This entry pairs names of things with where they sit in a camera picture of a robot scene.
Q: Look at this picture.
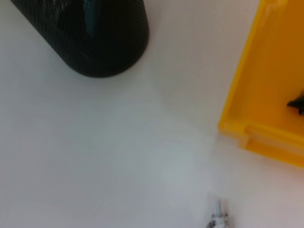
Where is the black mesh pen holder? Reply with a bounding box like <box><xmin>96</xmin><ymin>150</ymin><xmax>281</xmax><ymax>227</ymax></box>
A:
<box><xmin>10</xmin><ymin>0</ymin><xmax>150</xmax><ymax>78</ymax></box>

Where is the silver ballpoint pen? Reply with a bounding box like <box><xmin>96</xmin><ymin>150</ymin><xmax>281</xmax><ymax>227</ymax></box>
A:
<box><xmin>206</xmin><ymin>196</ymin><xmax>230</xmax><ymax>228</ymax></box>

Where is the yellow plastic bin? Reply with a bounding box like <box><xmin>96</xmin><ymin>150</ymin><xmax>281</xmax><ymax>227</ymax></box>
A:
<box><xmin>218</xmin><ymin>0</ymin><xmax>304</xmax><ymax>170</ymax></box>

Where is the green plastic wrapper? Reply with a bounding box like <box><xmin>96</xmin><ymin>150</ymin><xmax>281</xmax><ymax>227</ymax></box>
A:
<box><xmin>286</xmin><ymin>89</ymin><xmax>304</xmax><ymax>115</ymax></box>

